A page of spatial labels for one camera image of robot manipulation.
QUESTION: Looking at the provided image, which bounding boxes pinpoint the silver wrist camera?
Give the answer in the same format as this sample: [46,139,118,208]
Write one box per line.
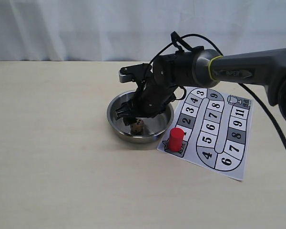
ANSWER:
[119,63,148,83]

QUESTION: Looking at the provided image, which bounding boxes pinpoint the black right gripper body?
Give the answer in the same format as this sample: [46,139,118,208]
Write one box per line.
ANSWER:
[130,56,176,118]

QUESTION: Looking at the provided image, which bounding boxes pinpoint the wooden die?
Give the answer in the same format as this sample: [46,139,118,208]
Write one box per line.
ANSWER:
[130,118,144,135]

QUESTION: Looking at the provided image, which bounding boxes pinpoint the paper number game board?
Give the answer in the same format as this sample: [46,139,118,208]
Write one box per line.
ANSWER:
[157,87,254,181]

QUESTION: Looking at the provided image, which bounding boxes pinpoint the red cylinder game piece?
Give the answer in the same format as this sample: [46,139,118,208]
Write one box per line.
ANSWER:
[168,127,184,152]

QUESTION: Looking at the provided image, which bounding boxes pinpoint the steel round bowl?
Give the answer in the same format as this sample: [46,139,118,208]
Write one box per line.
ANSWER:
[107,90,174,144]

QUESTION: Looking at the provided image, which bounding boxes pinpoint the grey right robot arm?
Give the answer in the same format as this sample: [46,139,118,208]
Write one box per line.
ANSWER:
[114,46,286,125]

